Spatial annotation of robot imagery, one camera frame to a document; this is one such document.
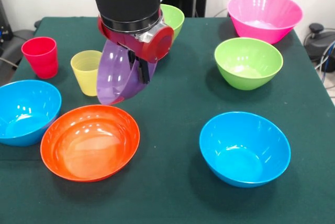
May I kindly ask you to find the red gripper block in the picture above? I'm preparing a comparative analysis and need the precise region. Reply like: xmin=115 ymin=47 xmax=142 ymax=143
xmin=97 ymin=12 xmax=175 ymax=85

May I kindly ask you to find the purple plastic bowl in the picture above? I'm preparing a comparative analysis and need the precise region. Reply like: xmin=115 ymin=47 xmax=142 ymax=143
xmin=96 ymin=39 xmax=158 ymax=106

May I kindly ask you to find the yellow plastic cup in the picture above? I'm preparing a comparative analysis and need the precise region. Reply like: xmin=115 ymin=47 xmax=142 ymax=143
xmin=70 ymin=50 xmax=103 ymax=97

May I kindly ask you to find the green plastic bowl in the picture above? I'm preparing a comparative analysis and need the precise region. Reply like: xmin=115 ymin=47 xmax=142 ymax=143
xmin=214 ymin=37 xmax=284 ymax=91
xmin=159 ymin=4 xmax=185 ymax=43

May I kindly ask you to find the orange plastic bowl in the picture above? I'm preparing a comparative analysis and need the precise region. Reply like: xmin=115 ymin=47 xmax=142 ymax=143
xmin=40 ymin=104 xmax=141 ymax=183

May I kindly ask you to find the red plastic cup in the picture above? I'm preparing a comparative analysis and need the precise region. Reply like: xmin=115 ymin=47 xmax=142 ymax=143
xmin=21 ymin=37 xmax=59 ymax=80

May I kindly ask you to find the light blue plastic bowl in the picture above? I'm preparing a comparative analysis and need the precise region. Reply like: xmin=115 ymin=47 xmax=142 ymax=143
xmin=0 ymin=80 xmax=62 ymax=147
xmin=199 ymin=111 xmax=292 ymax=188

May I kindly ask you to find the large magenta plastic bowl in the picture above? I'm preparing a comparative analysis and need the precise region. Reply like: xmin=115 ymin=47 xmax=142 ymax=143
xmin=227 ymin=0 xmax=304 ymax=45

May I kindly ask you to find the black equipment case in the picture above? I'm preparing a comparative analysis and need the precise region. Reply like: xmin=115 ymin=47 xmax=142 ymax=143
xmin=0 ymin=0 xmax=14 ymax=49

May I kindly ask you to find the dark green tablecloth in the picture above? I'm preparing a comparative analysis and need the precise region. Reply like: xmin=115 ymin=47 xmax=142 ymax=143
xmin=0 ymin=16 xmax=335 ymax=224

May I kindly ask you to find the tangle of floor cables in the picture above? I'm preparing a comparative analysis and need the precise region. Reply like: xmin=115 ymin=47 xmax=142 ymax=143
xmin=314 ymin=39 xmax=335 ymax=99

